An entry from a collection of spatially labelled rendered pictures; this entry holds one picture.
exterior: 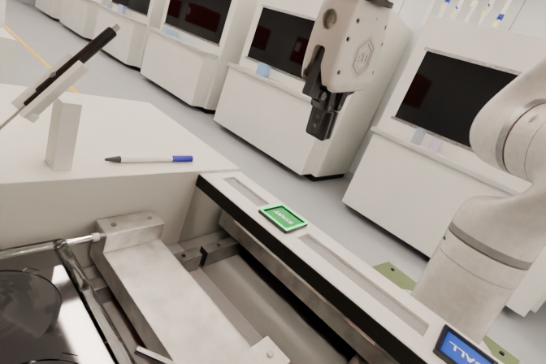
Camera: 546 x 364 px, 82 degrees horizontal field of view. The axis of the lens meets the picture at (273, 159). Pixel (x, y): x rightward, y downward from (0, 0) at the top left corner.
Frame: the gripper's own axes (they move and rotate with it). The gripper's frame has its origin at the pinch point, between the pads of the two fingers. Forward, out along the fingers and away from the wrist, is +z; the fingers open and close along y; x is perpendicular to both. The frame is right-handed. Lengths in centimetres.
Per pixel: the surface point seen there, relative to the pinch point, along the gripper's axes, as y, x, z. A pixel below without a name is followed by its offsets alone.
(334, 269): -4.9, -10.9, 14.7
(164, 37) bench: 244, 475, 81
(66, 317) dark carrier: -30.6, 1.2, 15.7
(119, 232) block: -22.3, 10.2, 16.7
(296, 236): -4.3, -4.2, 14.9
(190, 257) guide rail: -12.6, 7.7, 24.5
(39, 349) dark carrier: -33.1, -0.9, 15.2
